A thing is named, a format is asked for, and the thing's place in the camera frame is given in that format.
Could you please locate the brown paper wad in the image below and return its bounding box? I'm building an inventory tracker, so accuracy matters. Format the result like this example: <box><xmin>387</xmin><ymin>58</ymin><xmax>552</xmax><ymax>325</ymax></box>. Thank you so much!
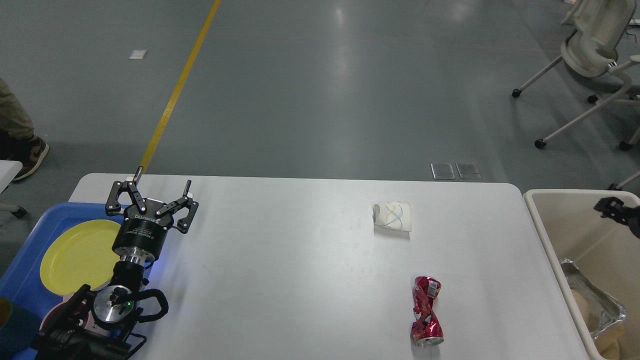
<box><xmin>571</xmin><ymin>289</ymin><xmax>600</xmax><ymax>336</ymax></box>

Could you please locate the brown paper bag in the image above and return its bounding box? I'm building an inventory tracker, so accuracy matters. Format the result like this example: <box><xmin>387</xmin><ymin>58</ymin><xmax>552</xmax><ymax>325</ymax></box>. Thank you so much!
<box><xmin>593</xmin><ymin>326</ymin><xmax>639</xmax><ymax>360</ymax></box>

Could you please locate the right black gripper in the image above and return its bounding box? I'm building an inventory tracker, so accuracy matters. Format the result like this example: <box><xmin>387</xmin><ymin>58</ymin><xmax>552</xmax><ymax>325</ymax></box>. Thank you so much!
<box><xmin>593</xmin><ymin>197</ymin><xmax>640</xmax><ymax>228</ymax></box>

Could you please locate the dark teal mug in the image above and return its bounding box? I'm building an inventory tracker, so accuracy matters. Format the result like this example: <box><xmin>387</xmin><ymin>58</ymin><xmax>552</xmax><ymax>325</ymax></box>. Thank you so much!
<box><xmin>0</xmin><ymin>297</ymin><xmax>42</xmax><ymax>360</ymax></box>

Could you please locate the blue plastic tray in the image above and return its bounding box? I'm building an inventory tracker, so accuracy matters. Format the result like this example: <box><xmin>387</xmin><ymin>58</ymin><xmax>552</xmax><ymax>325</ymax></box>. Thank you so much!
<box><xmin>0</xmin><ymin>201</ymin><xmax>168</xmax><ymax>360</ymax></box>

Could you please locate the aluminium foil tray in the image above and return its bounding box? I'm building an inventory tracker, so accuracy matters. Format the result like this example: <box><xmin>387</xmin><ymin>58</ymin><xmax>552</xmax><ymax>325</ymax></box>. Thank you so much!
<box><xmin>559</xmin><ymin>258</ymin><xmax>627</xmax><ymax>340</ymax></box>

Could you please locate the white side table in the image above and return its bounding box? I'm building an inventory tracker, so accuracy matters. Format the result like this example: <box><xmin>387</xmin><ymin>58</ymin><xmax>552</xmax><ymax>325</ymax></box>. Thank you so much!
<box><xmin>0</xmin><ymin>160</ymin><xmax>28</xmax><ymax>219</ymax></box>

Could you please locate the beige plastic bin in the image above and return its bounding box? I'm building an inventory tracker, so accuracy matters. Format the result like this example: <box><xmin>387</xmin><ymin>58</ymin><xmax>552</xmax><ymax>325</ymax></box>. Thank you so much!
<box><xmin>523</xmin><ymin>189</ymin><xmax>640</xmax><ymax>360</ymax></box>

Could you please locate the white office chair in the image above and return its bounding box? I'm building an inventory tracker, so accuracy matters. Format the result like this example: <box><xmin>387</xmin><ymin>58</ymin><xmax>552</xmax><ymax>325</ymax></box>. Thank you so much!
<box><xmin>511</xmin><ymin>0</ymin><xmax>640</xmax><ymax>152</ymax></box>

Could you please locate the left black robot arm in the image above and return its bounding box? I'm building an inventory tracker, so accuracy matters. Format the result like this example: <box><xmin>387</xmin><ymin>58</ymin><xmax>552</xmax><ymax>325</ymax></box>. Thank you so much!
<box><xmin>30</xmin><ymin>166</ymin><xmax>199</xmax><ymax>360</ymax></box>

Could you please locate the yellow plate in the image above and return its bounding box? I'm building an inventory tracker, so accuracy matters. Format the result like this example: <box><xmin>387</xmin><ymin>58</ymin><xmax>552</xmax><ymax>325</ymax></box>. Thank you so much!
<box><xmin>39</xmin><ymin>219</ymin><xmax>121</xmax><ymax>296</ymax></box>

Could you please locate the person in khaki trousers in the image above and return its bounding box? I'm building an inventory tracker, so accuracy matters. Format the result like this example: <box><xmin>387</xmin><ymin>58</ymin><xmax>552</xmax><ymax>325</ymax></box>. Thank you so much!
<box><xmin>0</xmin><ymin>79</ymin><xmax>50</xmax><ymax>182</ymax></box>

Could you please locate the crushed red can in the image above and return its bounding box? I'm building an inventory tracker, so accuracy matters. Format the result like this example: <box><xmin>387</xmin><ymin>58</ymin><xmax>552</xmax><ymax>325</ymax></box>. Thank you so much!
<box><xmin>411</xmin><ymin>276</ymin><xmax>444</xmax><ymax>347</ymax></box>

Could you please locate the pink mug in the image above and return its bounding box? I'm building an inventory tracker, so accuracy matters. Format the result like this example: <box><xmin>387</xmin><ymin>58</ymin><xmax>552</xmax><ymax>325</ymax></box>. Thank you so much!
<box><xmin>39</xmin><ymin>292</ymin><xmax>74</xmax><ymax>331</ymax></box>

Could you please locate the metal floor plate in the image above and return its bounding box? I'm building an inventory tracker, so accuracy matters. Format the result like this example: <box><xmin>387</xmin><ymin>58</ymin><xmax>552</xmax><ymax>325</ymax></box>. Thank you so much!
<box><xmin>430</xmin><ymin>162</ymin><xmax>457</xmax><ymax>180</ymax></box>
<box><xmin>455</xmin><ymin>162</ymin><xmax>482</xmax><ymax>180</ymax></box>

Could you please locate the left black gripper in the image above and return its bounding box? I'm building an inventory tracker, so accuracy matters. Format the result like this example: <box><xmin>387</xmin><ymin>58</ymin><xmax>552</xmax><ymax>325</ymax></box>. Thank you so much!
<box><xmin>104</xmin><ymin>166</ymin><xmax>199</xmax><ymax>263</ymax></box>

